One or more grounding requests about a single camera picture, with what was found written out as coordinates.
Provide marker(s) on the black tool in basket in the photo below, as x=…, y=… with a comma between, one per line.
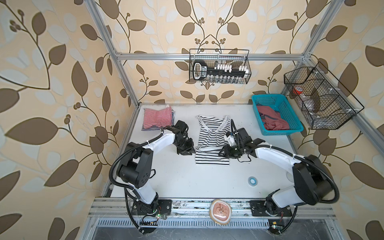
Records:
x=214, y=71

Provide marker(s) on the teal plastic basket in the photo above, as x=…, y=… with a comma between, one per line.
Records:
x=278, y=103

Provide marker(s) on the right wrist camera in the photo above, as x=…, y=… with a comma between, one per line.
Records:
x=230, y=139

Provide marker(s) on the pink round badge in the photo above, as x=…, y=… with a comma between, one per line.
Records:
x=220, y=212

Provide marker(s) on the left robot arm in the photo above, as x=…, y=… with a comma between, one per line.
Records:
x=132, y=170

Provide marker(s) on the back wire basket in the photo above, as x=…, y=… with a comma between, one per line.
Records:
x=225, y=56

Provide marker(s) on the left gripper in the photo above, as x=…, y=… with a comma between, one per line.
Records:
x=190, y=150

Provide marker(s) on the black white striped tank top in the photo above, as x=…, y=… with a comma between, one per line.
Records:
x=212, y=140

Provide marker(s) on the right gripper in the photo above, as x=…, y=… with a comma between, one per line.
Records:
x=226, y=153

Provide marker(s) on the right wire basket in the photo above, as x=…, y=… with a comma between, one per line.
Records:
x=327, y=102

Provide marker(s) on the blue tape roll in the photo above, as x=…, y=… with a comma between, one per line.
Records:
x=252, y=181

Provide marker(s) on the wire basket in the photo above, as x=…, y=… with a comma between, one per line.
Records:
x=225, y=56
x=327, y=102

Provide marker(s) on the maroon tank top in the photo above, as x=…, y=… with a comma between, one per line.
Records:
x=272, y=119

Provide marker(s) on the red striped folded tank top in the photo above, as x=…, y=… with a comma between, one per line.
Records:
x=157, y=118

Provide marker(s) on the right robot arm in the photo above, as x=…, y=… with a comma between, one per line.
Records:
x=312, y=183

